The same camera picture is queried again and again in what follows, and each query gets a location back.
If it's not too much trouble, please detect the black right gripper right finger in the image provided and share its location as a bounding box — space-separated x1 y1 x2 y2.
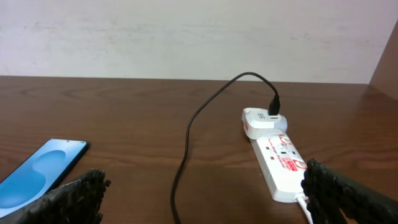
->
301 159 397 224

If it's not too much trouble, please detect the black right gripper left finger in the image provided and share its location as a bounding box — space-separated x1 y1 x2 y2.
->
1 169 111 224

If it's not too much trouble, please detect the blue Galaxy smartphone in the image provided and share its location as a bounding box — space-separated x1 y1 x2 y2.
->
1 139 89 217

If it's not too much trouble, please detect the black USB charging cable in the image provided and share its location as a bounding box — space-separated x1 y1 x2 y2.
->
170 72 281 224

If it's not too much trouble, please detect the white USB charger plug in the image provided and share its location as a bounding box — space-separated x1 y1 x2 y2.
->
241 108 288 140

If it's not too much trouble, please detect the white power strip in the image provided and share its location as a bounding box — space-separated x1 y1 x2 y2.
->
251 134 308 203

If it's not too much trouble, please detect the white power strip cord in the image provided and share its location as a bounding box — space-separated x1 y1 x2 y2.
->
294 194 314 224

